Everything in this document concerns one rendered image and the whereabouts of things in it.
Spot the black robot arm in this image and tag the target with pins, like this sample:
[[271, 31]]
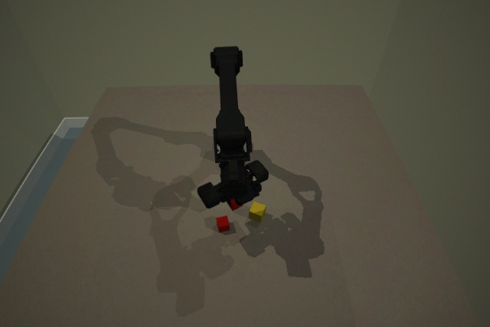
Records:
[[231, 133]]

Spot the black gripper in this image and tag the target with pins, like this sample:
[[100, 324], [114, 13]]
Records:
[[211, 195]]

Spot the yellow cube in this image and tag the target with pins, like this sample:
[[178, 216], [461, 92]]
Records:
[[257, 211]]

